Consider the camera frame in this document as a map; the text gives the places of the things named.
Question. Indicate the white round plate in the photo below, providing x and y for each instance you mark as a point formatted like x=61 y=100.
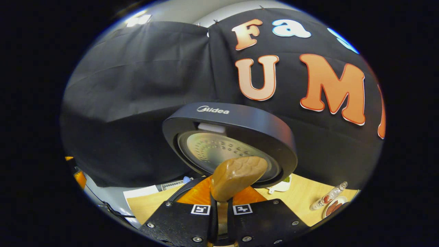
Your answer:
x=343 y=199

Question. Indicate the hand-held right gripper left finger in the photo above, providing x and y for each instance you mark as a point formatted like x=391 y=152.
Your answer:
x=178 y=223

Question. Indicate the blue round lid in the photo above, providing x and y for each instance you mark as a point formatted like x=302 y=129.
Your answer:
x=186 y=179

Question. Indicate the white divided condiment dish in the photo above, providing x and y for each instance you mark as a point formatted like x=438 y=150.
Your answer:
x=281 y=187

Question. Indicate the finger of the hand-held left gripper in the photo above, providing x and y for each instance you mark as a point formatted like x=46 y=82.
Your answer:
x=80 y=179

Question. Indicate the clear drink bottle red label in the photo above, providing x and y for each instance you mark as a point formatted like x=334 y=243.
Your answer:
x=325 y=199

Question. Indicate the black rice cooker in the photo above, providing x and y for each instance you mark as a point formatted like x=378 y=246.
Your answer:
x=240 y=116

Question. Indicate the white slatted crate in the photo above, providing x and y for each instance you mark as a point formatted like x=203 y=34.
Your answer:
x=171 y=185

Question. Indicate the red meat piece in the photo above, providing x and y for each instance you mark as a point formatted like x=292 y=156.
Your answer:
x=339 y=205
x=331 y=211

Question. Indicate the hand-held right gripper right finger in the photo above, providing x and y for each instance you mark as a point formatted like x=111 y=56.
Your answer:
x=264 y=223

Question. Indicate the wooden spoon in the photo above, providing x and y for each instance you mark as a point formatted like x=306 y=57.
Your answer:
x=236 y=175

